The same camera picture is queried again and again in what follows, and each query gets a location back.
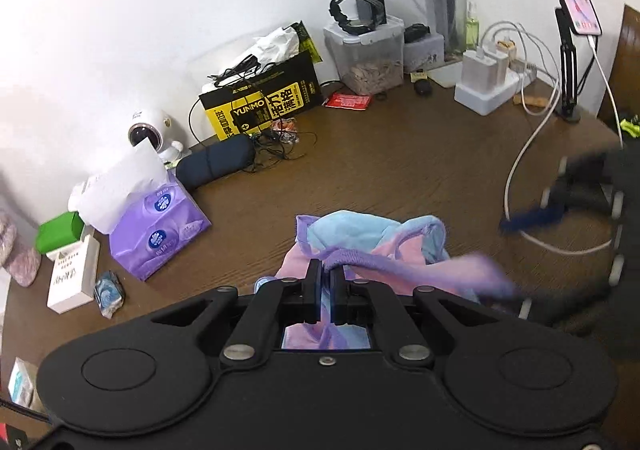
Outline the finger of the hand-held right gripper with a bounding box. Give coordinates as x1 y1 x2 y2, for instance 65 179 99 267
499 157 608 237
517 250 626 331

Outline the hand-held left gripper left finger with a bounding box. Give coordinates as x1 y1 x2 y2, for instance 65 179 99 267
145 260 325 366

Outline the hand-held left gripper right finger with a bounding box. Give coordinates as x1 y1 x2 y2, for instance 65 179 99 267
330 267 506 368

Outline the pastel pink blue fleece garment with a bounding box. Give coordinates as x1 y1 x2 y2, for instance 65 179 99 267
255 212 518 351

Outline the white power strip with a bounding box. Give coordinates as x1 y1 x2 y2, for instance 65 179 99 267
454 64 539 117

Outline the black phone stand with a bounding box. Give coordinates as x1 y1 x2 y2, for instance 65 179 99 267
554 7 582 124

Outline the small white charger adapter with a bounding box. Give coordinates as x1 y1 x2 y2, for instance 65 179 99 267
492 53 511 86

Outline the large white charger adapter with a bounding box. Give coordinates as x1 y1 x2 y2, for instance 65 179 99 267
461 50 494 90

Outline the brown wooden chair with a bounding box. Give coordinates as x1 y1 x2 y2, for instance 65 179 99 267
597 4 640 131

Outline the purple tissue pack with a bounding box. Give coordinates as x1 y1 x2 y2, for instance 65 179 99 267
75 136 213 282

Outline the small colourful snack packet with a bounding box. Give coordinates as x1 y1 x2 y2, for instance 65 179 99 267
272 117 301 144

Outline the dark navy pouch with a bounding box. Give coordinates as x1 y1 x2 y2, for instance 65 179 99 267
175 134 256 191

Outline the white brown plug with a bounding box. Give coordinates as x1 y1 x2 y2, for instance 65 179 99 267
495 37 519 63

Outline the small green spray bottle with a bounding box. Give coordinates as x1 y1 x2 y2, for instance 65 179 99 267
466 2 482 51

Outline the red flat packet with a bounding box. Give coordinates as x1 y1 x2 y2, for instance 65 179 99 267
325 92 375 110

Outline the black yellow cardboard box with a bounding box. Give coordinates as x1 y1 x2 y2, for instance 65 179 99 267
199 50 325 142

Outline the blue white candy wrapper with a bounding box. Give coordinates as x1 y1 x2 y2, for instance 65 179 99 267
94 271 126 319

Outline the clear lidded storage container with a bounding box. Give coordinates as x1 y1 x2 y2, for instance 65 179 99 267
323 15 405 96

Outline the white flat carton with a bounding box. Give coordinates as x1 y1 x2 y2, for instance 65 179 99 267
47 234 101 315

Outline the white plastic bag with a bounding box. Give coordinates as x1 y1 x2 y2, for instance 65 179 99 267
239 25 301 70

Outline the green box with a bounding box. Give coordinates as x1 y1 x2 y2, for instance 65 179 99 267
36 211 86 255

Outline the black square box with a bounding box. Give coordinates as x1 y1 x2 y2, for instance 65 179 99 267
357 0 387 26

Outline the black wrist watch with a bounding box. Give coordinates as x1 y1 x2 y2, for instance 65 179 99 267
329 0 381 36

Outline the pink mottled vase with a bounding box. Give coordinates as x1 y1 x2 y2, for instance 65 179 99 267
0 209 42 287

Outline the teal white small box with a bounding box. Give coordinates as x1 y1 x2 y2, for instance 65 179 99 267
7 357 42 412

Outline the white charging cable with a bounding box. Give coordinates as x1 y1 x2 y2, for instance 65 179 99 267
480 20 626 257

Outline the brown strap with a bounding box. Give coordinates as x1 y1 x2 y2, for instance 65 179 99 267
514 92 549 112

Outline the tangled black earphone cable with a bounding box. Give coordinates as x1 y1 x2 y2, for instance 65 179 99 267
240 126 321 176

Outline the white security camera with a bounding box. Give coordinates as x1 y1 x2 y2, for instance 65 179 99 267
127 108 190 167

